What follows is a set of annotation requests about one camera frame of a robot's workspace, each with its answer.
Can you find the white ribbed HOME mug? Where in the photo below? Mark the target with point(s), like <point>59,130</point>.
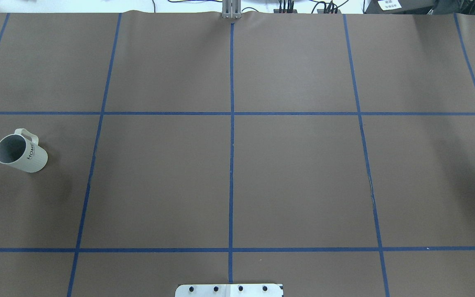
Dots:
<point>21,150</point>

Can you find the black box with label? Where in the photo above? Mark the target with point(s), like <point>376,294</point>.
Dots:
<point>398,6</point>

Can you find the grey aluminium frame post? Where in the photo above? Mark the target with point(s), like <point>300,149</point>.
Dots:
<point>231,9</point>

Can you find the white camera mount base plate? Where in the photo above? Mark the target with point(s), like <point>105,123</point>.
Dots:
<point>230,290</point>

